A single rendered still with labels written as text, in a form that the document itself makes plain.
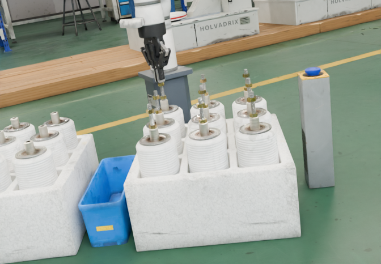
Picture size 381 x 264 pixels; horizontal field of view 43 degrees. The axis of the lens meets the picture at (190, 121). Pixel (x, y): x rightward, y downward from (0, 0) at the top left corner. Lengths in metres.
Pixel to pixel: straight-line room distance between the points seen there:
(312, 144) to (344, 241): 0.30
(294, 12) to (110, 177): 2.57
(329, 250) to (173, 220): 0.35
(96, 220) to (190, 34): 2.25
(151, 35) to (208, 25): 2.09
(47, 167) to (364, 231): 0.76
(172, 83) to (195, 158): 0.54
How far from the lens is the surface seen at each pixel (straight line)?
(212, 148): 1.10
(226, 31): 3.43
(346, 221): 1.24
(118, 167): 1.47
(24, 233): 1.26
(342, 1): 4.04
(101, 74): 3.03
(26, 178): 1.22
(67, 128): 1.42
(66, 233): 1.23
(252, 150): 1.10
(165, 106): 1.36
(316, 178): 1.38
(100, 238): 1.25
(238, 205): 1.12
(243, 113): 1.25
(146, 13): 1.28
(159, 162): 1.12
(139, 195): 1.12
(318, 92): 1.29
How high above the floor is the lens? 0.64
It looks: 18 degrees down
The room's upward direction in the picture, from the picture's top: 8 degrees counter-clockwise
